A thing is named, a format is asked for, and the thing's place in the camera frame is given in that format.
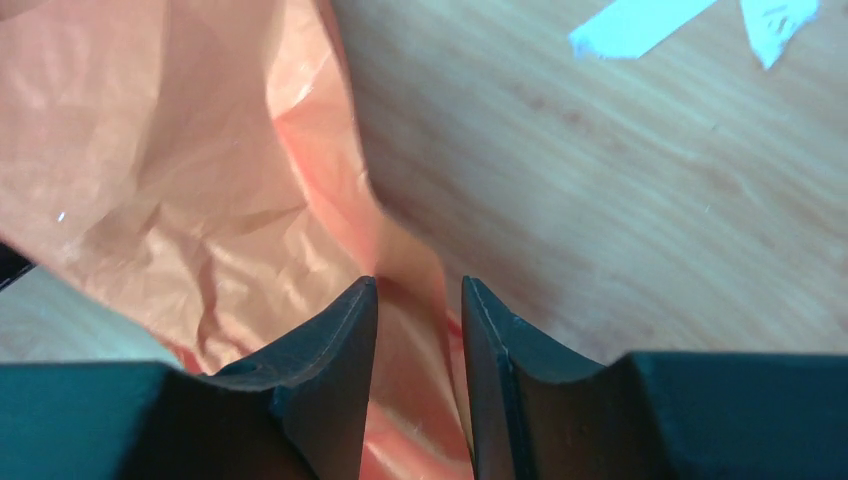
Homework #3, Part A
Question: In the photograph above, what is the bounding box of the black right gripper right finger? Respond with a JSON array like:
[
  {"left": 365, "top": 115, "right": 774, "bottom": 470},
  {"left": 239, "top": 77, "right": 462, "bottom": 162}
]
[{"left": 461, "top": 277, "right": 847, "bottom": 479}]

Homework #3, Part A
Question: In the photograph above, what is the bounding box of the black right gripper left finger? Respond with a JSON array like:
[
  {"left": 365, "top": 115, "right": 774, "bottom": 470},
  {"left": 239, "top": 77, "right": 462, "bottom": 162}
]
[{"left": 1, "top": 276, "right": 378, "bottom": 479}]

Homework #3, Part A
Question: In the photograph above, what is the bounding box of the orange wrapping paper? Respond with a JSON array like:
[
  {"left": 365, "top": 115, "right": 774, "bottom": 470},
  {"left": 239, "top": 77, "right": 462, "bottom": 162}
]
[{"left": 1, "top": 1, "right": 472, "bottom": 479}]

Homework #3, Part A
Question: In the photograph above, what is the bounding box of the white ribbon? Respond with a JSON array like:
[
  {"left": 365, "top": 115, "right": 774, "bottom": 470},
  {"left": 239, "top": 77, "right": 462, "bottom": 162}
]
[{"left": 568, "top": 0, "right": 820, "bottom": 70}]

